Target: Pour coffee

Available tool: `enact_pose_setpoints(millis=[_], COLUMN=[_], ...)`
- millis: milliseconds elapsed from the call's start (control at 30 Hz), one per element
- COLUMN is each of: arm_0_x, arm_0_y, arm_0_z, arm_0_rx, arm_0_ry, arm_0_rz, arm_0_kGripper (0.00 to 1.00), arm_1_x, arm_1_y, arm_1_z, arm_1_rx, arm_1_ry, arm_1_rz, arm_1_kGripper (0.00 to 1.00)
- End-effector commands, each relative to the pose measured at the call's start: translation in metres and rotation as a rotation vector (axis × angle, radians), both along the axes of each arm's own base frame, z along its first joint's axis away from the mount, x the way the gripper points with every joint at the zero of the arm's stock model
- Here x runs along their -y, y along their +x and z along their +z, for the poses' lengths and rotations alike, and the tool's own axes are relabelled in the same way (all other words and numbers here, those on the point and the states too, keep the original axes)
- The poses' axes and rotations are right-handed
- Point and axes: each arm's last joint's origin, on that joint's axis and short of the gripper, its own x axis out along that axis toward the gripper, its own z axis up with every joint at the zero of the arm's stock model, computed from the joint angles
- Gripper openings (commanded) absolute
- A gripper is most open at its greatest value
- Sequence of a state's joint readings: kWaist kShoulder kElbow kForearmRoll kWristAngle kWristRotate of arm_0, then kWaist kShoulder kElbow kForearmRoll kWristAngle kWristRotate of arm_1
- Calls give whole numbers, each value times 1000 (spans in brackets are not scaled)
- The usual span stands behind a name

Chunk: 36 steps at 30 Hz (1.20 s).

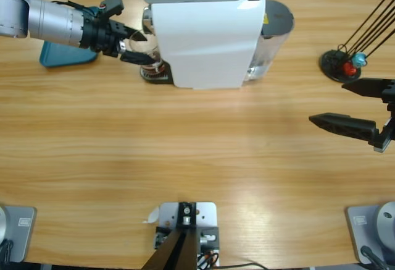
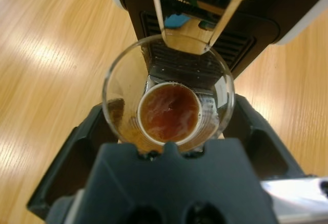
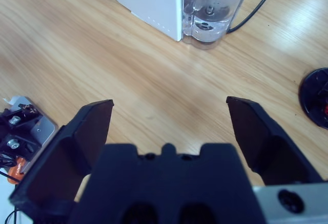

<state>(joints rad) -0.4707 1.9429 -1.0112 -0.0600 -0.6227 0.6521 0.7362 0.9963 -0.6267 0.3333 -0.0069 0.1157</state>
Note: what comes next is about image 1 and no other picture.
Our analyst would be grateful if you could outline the black base cable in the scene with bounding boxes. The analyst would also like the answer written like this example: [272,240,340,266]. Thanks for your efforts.
[360,245,391,270]
[0,239,15,263]

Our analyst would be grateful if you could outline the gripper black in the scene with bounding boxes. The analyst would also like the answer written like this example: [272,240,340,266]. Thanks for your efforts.
[308,77,395,154]
[78,12,154,66]

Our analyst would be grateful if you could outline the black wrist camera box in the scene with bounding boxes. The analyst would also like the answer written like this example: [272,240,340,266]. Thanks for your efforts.
[100,0,124,20]

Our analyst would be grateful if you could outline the white mount block dark post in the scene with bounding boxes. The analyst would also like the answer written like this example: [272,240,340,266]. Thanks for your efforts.
[142,201,222,270]

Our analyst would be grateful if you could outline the white capsule coffee machine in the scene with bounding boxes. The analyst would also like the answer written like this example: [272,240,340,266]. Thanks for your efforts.
[139,0,296,91]

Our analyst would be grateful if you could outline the teal plastic tray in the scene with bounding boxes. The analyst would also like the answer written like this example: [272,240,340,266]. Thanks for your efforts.
[39,6,103,69]

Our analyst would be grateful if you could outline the blue coffee capsule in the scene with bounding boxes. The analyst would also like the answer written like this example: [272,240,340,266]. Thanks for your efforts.
[352,52,368,69]

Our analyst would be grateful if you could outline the white tape scrap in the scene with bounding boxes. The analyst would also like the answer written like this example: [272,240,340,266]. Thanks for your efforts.
[141,207,160,225]

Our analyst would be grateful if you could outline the black mount cable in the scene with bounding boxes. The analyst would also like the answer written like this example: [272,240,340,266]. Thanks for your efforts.
[220,261,270,270]

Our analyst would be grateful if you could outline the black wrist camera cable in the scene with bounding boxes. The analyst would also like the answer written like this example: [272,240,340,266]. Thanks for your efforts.
[51,0,102,14]

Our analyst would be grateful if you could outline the red coffee capsule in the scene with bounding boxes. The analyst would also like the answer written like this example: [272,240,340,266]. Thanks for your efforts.
[342,61,359,77]

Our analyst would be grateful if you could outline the clear drinking glass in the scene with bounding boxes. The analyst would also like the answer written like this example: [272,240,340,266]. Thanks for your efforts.
[128,30,166,81]

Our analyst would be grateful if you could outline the arm grey base plate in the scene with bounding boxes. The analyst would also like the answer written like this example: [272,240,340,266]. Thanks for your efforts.
[344,201,395,266]
[0,205,37,264]

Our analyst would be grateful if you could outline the black capsule holder with rods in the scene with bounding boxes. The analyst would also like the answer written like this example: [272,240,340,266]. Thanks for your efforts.
[319,0,395,84]

